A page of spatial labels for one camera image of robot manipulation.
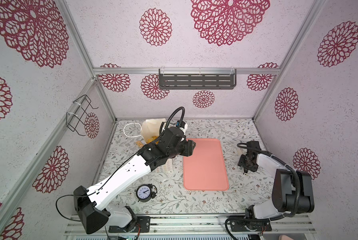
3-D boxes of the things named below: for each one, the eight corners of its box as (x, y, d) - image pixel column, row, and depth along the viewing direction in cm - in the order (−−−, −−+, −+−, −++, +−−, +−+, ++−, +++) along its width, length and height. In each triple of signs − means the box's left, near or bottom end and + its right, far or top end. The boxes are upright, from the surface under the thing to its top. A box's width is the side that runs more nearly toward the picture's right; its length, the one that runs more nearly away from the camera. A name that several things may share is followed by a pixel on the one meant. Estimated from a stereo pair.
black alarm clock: (134, 202, 83) (133, 200, 80) (137, 186, 88) (136, 184, 85) (155, 202, 83) (155, 200, 80) (157, 186, 88) (156, 184, 85)
